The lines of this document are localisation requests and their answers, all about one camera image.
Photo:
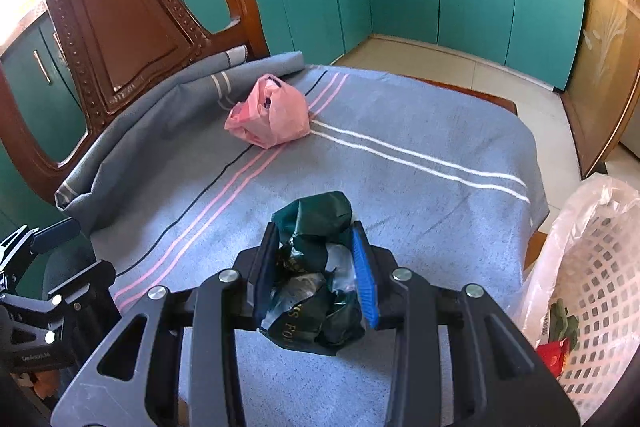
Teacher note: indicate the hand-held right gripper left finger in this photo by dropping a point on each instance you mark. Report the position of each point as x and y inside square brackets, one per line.
[265, 287]

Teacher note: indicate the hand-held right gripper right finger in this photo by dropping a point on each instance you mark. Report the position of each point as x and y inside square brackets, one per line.
[365, 277]

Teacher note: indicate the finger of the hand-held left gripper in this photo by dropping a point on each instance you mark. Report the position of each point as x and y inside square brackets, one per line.
[85, 292]
[55, 234]

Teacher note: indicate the dark green plastic bag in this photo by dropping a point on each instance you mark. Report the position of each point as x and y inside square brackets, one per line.
[310, 217]

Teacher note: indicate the pink plastic bag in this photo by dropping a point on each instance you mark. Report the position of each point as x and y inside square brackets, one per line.
[280, 117]

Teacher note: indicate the clear plastic liner bag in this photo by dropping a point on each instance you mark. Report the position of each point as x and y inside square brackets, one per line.
[550, 257]

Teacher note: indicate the red snack packet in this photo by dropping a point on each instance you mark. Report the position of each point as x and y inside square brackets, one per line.
[552, 354]

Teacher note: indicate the green vegetable stem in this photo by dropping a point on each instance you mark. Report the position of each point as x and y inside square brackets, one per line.
[562, 327]

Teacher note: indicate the white plastic mesh basket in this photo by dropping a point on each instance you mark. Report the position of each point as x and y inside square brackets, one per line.
[600, 287]

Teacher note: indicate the blue striped blanket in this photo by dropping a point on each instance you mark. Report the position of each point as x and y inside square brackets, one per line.
[400, 207]

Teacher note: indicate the carved wooden chair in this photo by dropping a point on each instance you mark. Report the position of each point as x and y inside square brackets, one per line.
[125, 7]

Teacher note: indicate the wood framed glass door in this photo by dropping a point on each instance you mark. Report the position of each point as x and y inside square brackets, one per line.
[605, 57]

